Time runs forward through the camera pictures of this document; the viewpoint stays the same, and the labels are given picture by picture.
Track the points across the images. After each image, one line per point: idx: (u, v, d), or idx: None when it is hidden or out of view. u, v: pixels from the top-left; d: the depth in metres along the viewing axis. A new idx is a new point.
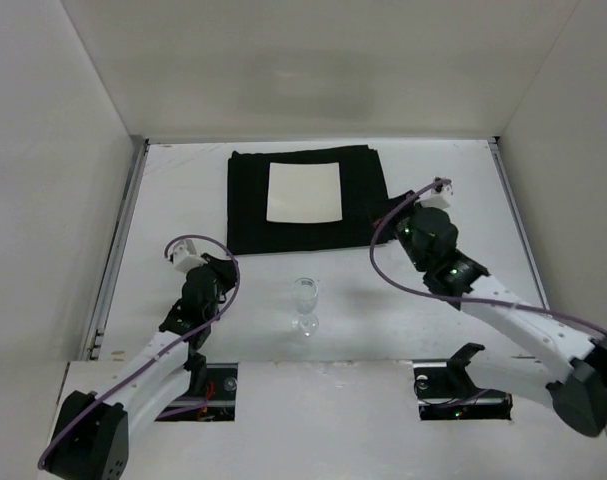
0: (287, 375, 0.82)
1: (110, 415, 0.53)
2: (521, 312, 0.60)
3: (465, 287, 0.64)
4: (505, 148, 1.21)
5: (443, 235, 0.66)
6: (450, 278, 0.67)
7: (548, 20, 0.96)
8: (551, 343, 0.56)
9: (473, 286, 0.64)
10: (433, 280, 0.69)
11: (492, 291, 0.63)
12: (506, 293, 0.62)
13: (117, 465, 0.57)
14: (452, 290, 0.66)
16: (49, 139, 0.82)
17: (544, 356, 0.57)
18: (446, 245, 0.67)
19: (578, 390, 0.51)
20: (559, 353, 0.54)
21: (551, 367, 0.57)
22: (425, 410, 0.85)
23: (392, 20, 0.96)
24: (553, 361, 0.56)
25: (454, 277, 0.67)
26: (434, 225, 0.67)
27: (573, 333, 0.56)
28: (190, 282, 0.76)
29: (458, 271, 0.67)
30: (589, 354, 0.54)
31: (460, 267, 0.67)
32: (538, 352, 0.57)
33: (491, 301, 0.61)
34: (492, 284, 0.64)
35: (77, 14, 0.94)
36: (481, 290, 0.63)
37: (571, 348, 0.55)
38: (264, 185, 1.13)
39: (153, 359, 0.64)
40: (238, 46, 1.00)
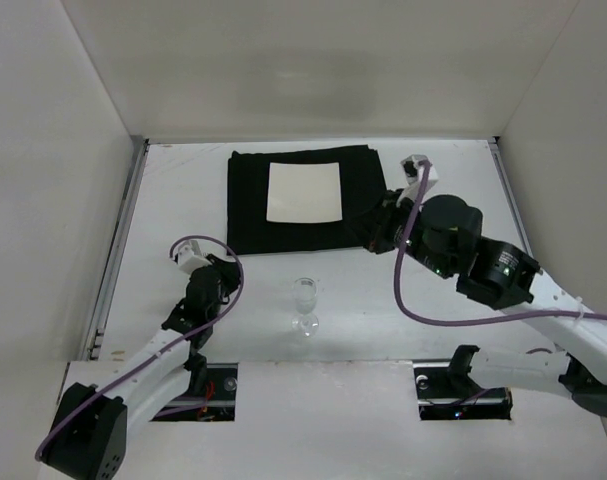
0: (286, 375, 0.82)
1: (111, 408, 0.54)
2: (583, 321, 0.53)
3: (523, 294, 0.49)
4: (506, 148, 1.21)
5: (467, 227, 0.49)
6: (497, 278, 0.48)
7: (548, 20, 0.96)
8: None
9: (530, 290, 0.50)
10: (474, 286, 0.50)
11: (551, 296, 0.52)
12: (563, 297, 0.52)
13: (114, 460, 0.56)
14: (503, 295, 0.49)
16: (48, 140, 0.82)
17: (596, 365, 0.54)
18: (473, 234, 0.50)
19: None
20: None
21: (597, 372, 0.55)
22: (425, 410, 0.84)
23: (392, 19, 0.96)
24: None
25: (498, 275, 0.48)
26: (448, 217, 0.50)
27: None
28: (195, 281, 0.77)
29: (509, 270, 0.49)
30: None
31: (506, 261, 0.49)
32: (593, 361, 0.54)
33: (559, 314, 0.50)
34: (550, 286, 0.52)
35: (77, 14, 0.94)
36: (542, 299, 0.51)
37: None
38: (264, 185, 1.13)
39: (155, 355, 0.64)
40: (238, 46, 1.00)
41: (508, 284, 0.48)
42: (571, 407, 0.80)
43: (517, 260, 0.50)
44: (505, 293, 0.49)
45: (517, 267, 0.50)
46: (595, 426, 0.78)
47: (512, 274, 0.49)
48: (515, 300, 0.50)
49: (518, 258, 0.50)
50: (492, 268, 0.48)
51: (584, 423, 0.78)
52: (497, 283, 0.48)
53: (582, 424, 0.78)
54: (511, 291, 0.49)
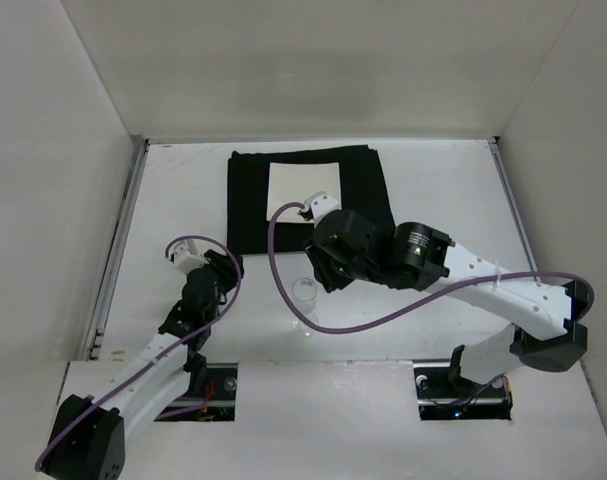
0: (287, 374, 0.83)
1: (108, 419, 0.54)
2: (501, 283, 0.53)
3: (439, 270, 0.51)
4: (505, 148, 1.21)
5: (346, 229, 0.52)
6: (410, 260, 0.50)
7: (549, 20, 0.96)
8: (545, 310, 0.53)
9: (446, 265, 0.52)
10: (398, 278, 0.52)
11: (466, 265, 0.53)
12: (480, 263, 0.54)
13: (114, 468, 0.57)
14: (421, 275, 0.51)
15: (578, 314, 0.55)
16: (49, 140, 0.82)
17: (527, 322, 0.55)
18: (361, 231, 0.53)
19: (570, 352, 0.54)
20: (553, 321, 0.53)
21: (530, 328, 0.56)
22: (425, 410, 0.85)
23: (392, 19, 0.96)
24: (542, 326, 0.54)
25: (413, 256, 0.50)
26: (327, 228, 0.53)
27: (550, 290, 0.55)
28: (191, 283, 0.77)
29: (419, 248, 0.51)
30: (570, 310, 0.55)
31: (417, 240, 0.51)
32: (522, 319, 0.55)
33: (476, 282, 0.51)
34: (462, 257, 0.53)
35: (77, 14, 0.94)
36: (457, 270, 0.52)
37: (557, 310, 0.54)
38: (264, 185, 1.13)
39: (152, 362, 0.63)
40: (238, 46, 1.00)
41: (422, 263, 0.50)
42: (571, 407, 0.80)
43: (423, 235, 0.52)
44: (424, 274, 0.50)
45: (427, 243, 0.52)
46: (595, 426, 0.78)
47: (424, 252, 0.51)
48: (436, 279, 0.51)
49: (423, 234, 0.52)
50: (404, 253, 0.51)
51: (585, 423, 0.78)
52: (411, 264, 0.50)
53: (582, 423, 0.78)
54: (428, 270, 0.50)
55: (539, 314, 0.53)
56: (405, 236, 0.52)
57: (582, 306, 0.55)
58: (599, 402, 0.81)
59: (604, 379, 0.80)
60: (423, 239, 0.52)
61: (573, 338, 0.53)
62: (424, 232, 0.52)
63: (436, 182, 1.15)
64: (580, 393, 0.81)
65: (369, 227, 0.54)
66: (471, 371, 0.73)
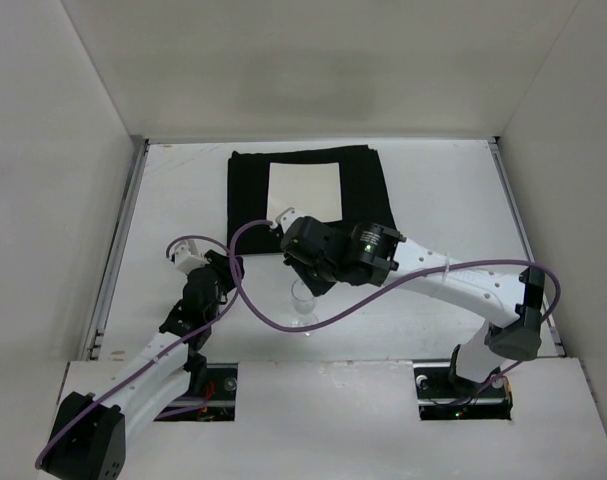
0: (287, 375, 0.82)
1: (109, 415, 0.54)
2: (452, 272, 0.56)
3: (389, 263, 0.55)
4: (505, 148, 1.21)
5: (304, 234, 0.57)
6: (360, 257, 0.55)
7: (549, 19, 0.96)
8: (495, 296, 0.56)
9: (396, 260, 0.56)
10: (354, 275, 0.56)
11: (415, 258, 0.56)
12: (429, 256, 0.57)
13: (114, 466, 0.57)
14: (374, 271, 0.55)
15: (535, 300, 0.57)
16: (49, 141, 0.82)
17: (482, 310, 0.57)
18: (317, 235, 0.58)
19: (526, 335, 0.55)
20: (505, 306, 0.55)
21: (488, 316, 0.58)
22: (425, 410, 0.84)
23: (392, 19, 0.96)
24: (496, 313, 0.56)
25: (364, 254, 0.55)
26: (288, 235, 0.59)
27: (503, 278, 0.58)
28: (191, 282, 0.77)
29: (370, 245, 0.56)
30: (523, 296, 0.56)
31: (369, 239, 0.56)
32: (477, 307, 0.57)
33: (424, 273, 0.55)
34: (412, 251, 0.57)
35: (77, 14, 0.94)
36: (407, 263, 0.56)
37: (510, 296, 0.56)
38: (264, 185, 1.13)
39: (153, 360, 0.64)
40: (237, 45, 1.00)
41: (372, 259, 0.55)
42: (571, 407, 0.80)
43: (376, 233, 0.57)
44: (376, 269, 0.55)
45: (379, 241, 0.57)
46: (595, 426, 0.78)
47: (375, 250, 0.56)
48: (387, 274, 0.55)
49: (377, 234, 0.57)
50: (358, 251, 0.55)
51: (585, 423, 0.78)
52: (364, 261, 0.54)
53: (582, 424, 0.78)
54: (378, 266, 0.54)
55: (489, 301, 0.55)
56: (359, 236, 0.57)
57: (536, 291, 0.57)
58: (599, 402, 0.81)
59: (604, 379, 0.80)
60: (375, 237, 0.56)
61: (526, 322, 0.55)
62: (377, 231, 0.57)
63: (436, 182, 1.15)
64: (580, 394, 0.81)
65: (327, 231, 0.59)
66: (470, 370, 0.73)
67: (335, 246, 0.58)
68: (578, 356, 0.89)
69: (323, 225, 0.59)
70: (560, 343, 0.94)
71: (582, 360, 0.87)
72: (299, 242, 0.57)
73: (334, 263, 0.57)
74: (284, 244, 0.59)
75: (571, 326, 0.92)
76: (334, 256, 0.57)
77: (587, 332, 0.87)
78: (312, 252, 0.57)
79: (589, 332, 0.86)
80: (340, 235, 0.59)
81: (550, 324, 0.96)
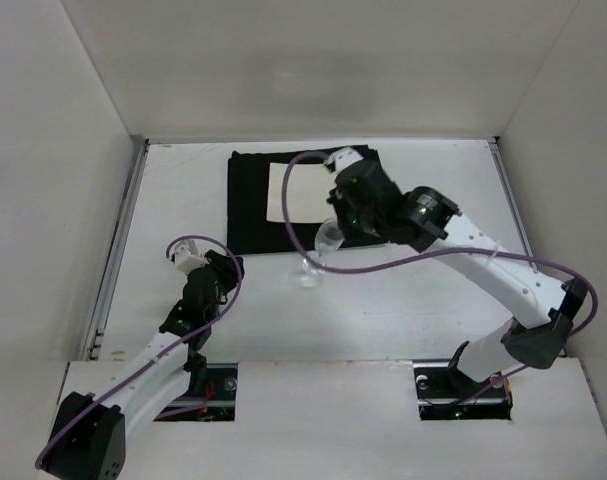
0: (286, 375, 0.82)
1: (109, 415, 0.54)
2: (497, 259, 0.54)
3: (438, 232, 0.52)
4: (505, 148, 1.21)
5: (365, 175, 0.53)
6: (413, 216, 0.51)
7: (548, 19, 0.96)
8: (533, 295, 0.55)
9: (446, 232, 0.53)
10: (400, 234, 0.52)
11: (466, 235, 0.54)
12: (480, 237, 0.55)
13: (114, 466, 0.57)
14: (420, 235, 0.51)
15: (571, 309, 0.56)
16: (49, 141, 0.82)
17: (514, 305, 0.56)
18: (374, 183, 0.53)
19: (552, 340, 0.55)
20: (540, 306, 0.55)
21: (517, 312, 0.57)
22: (425, 410, 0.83)
23: (391, 19, 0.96)
24: (528, 311, 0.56)
25: (416, 215, 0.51)
26: (347, 171, 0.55)
27: (543, 279, 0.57)
28: (191, 282, 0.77)
29: (425, 208, 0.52)
30: (560, 302, 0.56)
31: (426, 202, 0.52)
32: (510, 300, 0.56)
33: (471, 251, 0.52)
34: (464, 227, 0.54)
35: (77, 14, 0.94)
36: (457, 237, 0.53)
37: (546, 298, 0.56)
38: (264, 185, 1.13)
39: (153, 360, 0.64)
40: (238, 45, 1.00)
41: (424, 221, 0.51)
42: (571, 407, 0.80)
43: (433, 197, 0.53)
44: (423, 233, 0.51)
45: (435, 207, 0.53)
46: (595, 426, 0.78)
47: (429, 215, 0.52)
48: (434, 241, 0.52)
49: (434, 199, 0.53)
50: (410, 212, 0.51)
51: (584, 423, 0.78)
52: (413, 222, 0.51)
53: (583, 423, 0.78)
54: (428, 229, 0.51)
55: (526, 297, 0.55)
56: (415, 196, 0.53)
57: (575, 304, 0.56)
58: (599, 402, 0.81)
59: (604, 379, 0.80)
60: (432, 201, 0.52)
61: (556, 327, 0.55)
62: (435, 196, 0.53)
63: (436, 182, 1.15)
64: (580, 394, 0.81)
65: (387, 182, 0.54)
66: (470, 367, 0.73)
67: (389, 200, 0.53)
68: (578, 356, 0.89)
69: (383, 175, 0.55)
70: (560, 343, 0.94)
71: (582, 360, 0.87)
72: (357, 183, 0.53)
73: (382, 217, 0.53)
74: (340, 179, 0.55)
75: None
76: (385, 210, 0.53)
77: (587, 332, 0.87)
78: (365, 197, 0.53)
79: (589, 332, 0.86)
80: (396, 190, 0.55)
81: None
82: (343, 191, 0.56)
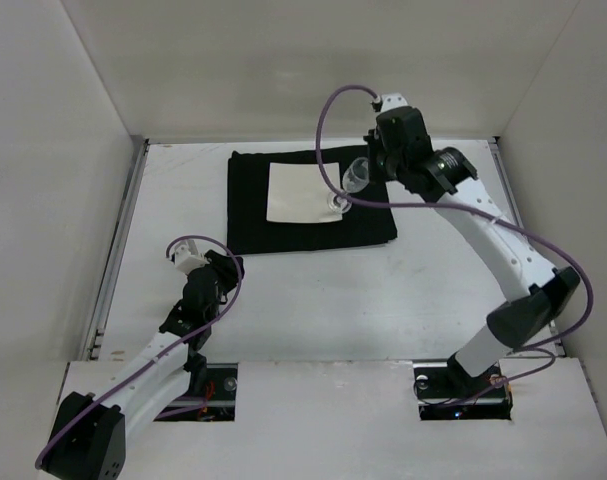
0: (286, 375, 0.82)
1: (109, 415, 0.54)
2: (497, 227, 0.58)
3: (449, 186, 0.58)
4: (505, 148, 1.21)
5: (405, 119, 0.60)
6: (431, 167, 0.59)
7: (548, 19, 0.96)
8: (520, 268, 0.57)
9: (456, 188, 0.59)
10: (414, 179, 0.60)
11: (474, 198, 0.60)
12: (487, 203, 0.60)
13: (114, 466, 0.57)
14: (432, 185, 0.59)
15: (555, 293, 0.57)
16: (49, 141, 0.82)
17: (503, 275, 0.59)
18: (411, 129, 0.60)
19: (524, 312, 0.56)
20: (522, 278, 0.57)
21: (504, 283, 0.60)
22: (425, 410, 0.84)
23: (391, 19, 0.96)
24: (512, 281, 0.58)
25: (434, 167, 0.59)
26: (392, 111, 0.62)
27: (537, 261, 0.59)
28: (191, 282, 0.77)
29: (444, 164, 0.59)
30: (546, 281, 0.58)
31: (447, 159, 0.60)
32: (499, 268, 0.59)
33: (474, 210, 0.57)
34: (476, 188, 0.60)
35: (77, 14, 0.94)
36: (465, 196, 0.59)
37: (533, 274, 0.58)
38: (264, 185, 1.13)
39: (153, 360, 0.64)
40: (238, 45, 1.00)
41: (439, 173, 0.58)
42: (571, 407, 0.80)
43: (454, 158, 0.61)
44: (435, 184, 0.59)
45: (454, 167, 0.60)
46: (595, 427, 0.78)
47: (447, 171, 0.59)
48: (442, 193, 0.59)
49: (455, 159, 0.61)
50: (431, 164, 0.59)
51: (584, 423, 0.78)
52: (430, 172, 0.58)
53: (583, 424, 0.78)
54: (441, 179, 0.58)
55: (513, 268, 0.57)
56: (441, 153, 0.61)
57: (560, 287, 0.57)
58: (599, 402, 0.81)
59: (604, 379, 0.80)
60: (452, 160, 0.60)
61: (529, 298, 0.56)
62: (455, 157, 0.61)
63: None
64: (580, 394, 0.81)
65: (422, 132, 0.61)
66: (469, 361, 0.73)
67: (418, 149, 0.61)
68: (578, 356, 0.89)
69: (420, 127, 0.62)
70: (560, 343, 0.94)
71: (582, 360, 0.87)
72: (396, 122, 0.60)
73: (405, 162, 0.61)
74: (384, 116, 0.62)
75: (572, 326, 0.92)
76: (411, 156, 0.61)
77: (587, 332, 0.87)
78: (400, 138, 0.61)
79: (589, 332, 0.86)
80: (428, 142, 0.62)
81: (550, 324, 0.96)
82: (383, 127, 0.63)
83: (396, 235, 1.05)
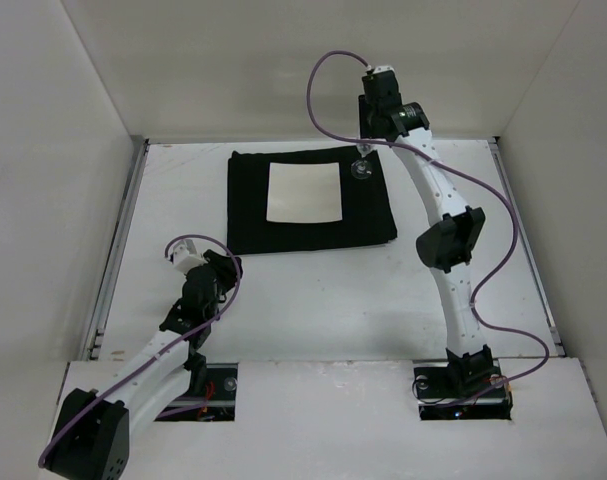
0: (286, 375, 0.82)
1: (112, 412, 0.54)
2: (432, 168, 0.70)
3: (402, 129, 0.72)
4: (505, 148, 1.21)
5: (379, 76, 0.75)
6: (393, 113, 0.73)
7: (548, 19, 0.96)
8: (440, 200, 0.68)
9: (409, 132, 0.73)
10: (381, 123, 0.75)
11: (421, 142, 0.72)
12: (431, 148, 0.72)
13: (118, 463, 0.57)
14: (392, 128, 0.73)
15: (469, 225, 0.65)
16: (48, 142, 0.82)
17: (430, 206, 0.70)
18: (384, 85, 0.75)
19: (434, 233, 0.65)
20: (439, 207, 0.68)
21: (431, 214, 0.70)
22: (425, 410, 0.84)
23: (391, 19, 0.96)
24: (434, 211, 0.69)
25: (395, 115, 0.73)
26: (373, 70, 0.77)
27: (457, 200, 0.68)
28: (191, 281, 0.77)
29: (404, 113, 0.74)
30: (460, 215, 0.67)
31: (407, 111, 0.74)
32: (428, 201, 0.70)
33: (415, 150, 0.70)
34: (425, 135, 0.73)
35: (76, 13, 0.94)
36: (413, 140, 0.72)
37: (451, 207, 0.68)
38: (264, 185, 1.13)
39: (154, 357, 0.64)
40: (238, 46, 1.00)
41: (398, 120, 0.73)
42: (571, 407, 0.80)
43: (415, 110, 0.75)
44: (393, 126, 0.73)
45: (413, 116, 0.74)
46: (594, 426, 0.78)
47: (406, 118, 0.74)
48: (397, 136, 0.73)
49: (414, 112, 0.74)
50: (393, 112, 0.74)
51: (584, 423, 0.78)
52: (390, 117, 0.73)
53: (583, 424, 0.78)
54: (399, 123, 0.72)
55: (433, 199, 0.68)
56: (405, 105, 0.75)
57: (470, 223, 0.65)
58: (599, 402, 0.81)
59: (604, 380, 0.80)
60: (412, 111, 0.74)
61: (439, 223, 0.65)
62: (416, 110, 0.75)
63: None
64: (580, 394, 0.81)
65: (394, 88, 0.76)
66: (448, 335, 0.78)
67: (389, 101, 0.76)
68: (578, 356, 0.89)
69: (395, 84, 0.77)
70: (560, 343, 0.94)
71: (582, 360, 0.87)
72: (374, 79, 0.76)
73: (377, 110, 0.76)
74: (367, 73, 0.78)
75: (572, 326, 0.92)
76: (382, 105, 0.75)
77: (587, 332, 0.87)
78: (375, 90, 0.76)
79: (589, 332, 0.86)
80: (398, 97, 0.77)
81: (551, 324, 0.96)
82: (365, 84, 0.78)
83: (396, 234, 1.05)
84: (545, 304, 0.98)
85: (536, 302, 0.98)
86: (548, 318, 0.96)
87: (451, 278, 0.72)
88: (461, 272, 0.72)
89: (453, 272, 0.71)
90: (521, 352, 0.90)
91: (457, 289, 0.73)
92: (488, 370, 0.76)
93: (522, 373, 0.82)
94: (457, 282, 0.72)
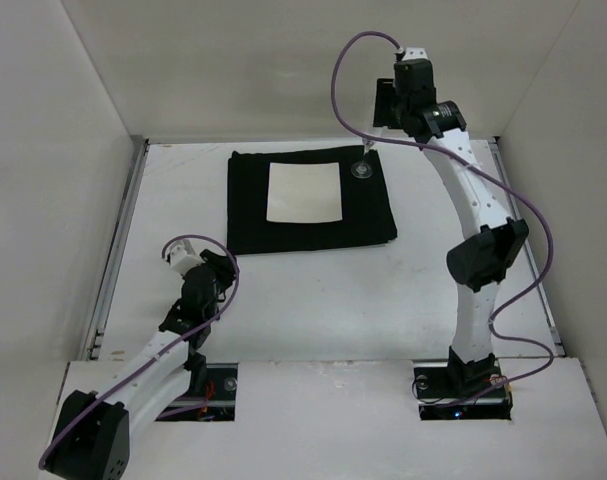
0: (286, 375, 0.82)
1: (112, 413, 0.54)
2: (469, 173, 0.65)
3: (436, 130, 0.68)
4: (505, 148, 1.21)
5: (415, 68, 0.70)
6: (426, 113, 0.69)
7: (548, 19, 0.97)
8: (477, 209, 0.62)
9: (442, 134, 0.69)
10: (412, 122, 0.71)
11: (456, 145, 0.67)
12: (466, 152, 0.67)
13: (119, 463, 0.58)
14: (425, 129, 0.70)
15: (509, 238, 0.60)
16: (48, 141, 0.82)
17: (464, 216, 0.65)
18: (419, 79, 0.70)
19: (472, 246, 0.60)
20: (477, 217, 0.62)
21: (465, 223, 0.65)
22: (425, 410, 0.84)
23: (391, 19, 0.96)
24: (470, 221, 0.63)
25: (429, 115, 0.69)
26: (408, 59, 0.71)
27: (496, 210, 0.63)
28: (190, 281, 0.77)
29: (438, 113, 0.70)
30: (499, 227, 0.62)
31: (443, 111, 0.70)
32: (463, 209, 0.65)
33: (450, 152, 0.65)
34: (461, 137, 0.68)
35: (77, 14, 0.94)
36: (448, 143, 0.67)
37: (489, 217, 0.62)
38: (264, 185, 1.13)
39: (153, 358, 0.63)
40: (238, 46, 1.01)
41: (431, 119, 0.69)
42: (571, 407, 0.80)
43: (450, 110, 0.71)
44: (427, 127, 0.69)
45: (448, 117, 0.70)
46: (594, 426, 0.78)
47: (441, 118, 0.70)
48: (430, 137, 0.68)
49: (449, 111, 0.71)
50: (427, 111, 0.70)
51: (584, 423, 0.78)
52: (424, 117, 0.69)
53: (583, 423, 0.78)
54: (432, 124, 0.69)
55: (470, 207, 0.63)
56: (440, 104, 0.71)
57: (511, 235, 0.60)
58: (599, 402, 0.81)
59: (603, 380, 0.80)
60: (447, 111, 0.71)
61: (477, 236, 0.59)
62: (451, 109, 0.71)
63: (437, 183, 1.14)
64: (579, 394, 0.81)
65: (429, 82, 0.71)
66: (462, 346, 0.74)
67: (422, 96, 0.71)
68: (578, 356, 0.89)
69: (430, 76, 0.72)
70: (560, 343, 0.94)
71: (582, 360, 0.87)
72: (408, 70, 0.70)
73: (408, 105, 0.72)
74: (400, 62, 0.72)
75: (572, 326, 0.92)
76: (415, 101, 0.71)
77: (587, 332, 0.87)
78: (409, 83, 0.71)
79: (589, 332, 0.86)
80: (433, 91, 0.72)
81: (550, 324, 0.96)
82: (397, 72, 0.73)
83: (396, 234, 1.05)
84: (545, 304, 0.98)
85: (535, 302, 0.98)
86: (548, 318, 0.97)
87: (478, 296, 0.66)
88: (489, 290, 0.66)
89: (482, 291, 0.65)
90: (521, 352, 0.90)
91: (481, 306, 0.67)
92: (488, 368, 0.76)
93: (521, 375, 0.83)
94: (482, 300, 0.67)
